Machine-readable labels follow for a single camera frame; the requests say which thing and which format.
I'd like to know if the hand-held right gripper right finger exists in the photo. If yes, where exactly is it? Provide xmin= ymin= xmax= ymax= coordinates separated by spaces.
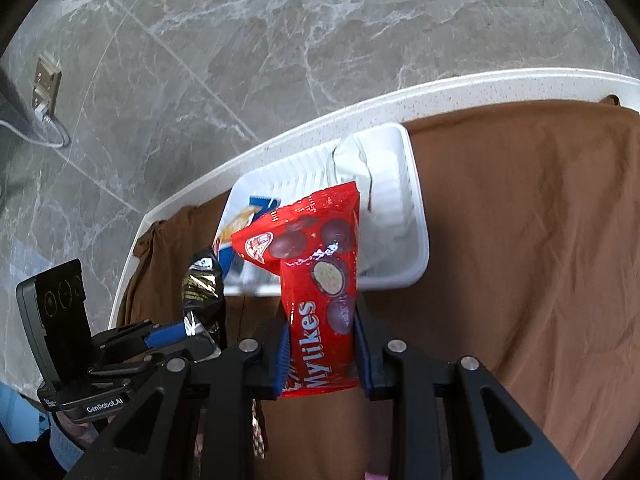
xmin=352 ymin=301 xmax=581 ymax=480

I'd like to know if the person's left forearm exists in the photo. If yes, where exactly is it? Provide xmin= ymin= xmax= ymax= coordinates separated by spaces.
xmin=0 ymin=395 xmax=101 ymax=480

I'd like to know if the white plastic tray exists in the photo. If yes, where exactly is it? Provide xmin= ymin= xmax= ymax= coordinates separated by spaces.
xmin=220 ymin=122 xmax=431 ymax=298

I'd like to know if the brown cloth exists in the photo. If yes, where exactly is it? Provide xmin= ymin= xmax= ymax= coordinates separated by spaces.
xmin=116 ymin=97 xmax=640 ymax=480

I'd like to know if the floor power socket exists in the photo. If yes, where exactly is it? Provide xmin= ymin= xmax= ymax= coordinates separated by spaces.
xmin=31 ymin=55 xmax=63 ymax=117

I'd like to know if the black and gold snack packet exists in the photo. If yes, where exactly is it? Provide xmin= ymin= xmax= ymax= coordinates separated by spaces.
xmin=181 ymin=249 xmax=228 ymax=351

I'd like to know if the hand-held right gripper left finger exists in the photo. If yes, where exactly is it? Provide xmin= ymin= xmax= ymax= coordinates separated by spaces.
xmin=65 ymin=320 xmax=292 ymax=480

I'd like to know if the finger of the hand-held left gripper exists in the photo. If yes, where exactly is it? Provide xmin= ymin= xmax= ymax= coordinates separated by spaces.
xmin=90 ymin=337 xmax=222 ymax=377
xmin=97 ymin=321 xmax=188 ymax=352

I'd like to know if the white cable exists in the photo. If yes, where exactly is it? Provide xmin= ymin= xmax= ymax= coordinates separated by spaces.
xmin=0 ymin=110 xmax=71 ymax=150

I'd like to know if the red chocolate ball snack packet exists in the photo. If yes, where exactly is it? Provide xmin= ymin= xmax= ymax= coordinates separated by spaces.
xmin=231 ymin=181 xmax=362 ymax=399

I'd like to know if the blue and white snack packet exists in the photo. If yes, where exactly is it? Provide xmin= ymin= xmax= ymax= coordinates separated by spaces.
xmin=212 ymin=195 xmax=281 ymax=281

